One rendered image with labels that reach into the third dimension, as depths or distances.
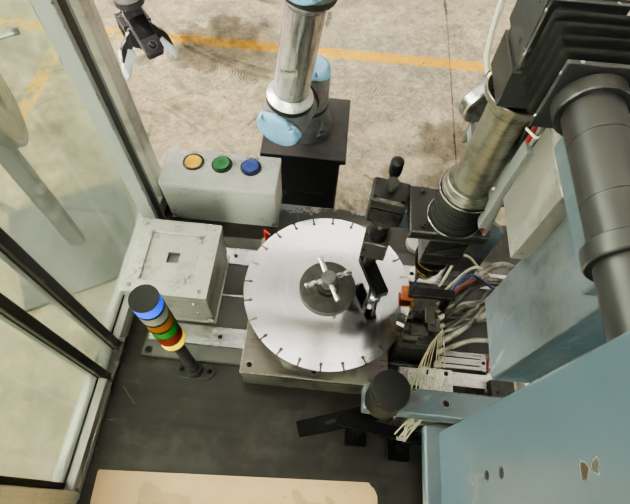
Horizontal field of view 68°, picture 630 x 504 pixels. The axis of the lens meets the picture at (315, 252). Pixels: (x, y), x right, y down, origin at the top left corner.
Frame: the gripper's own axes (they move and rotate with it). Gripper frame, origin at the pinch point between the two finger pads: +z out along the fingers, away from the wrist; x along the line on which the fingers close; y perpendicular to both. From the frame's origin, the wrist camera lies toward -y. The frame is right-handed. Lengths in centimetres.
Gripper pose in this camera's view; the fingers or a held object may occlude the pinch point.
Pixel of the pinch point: (154, 71)
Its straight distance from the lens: 142.3
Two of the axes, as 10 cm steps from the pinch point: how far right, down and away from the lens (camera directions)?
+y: -5.6, -7.4, 3.8
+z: -0.3, 4.8, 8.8
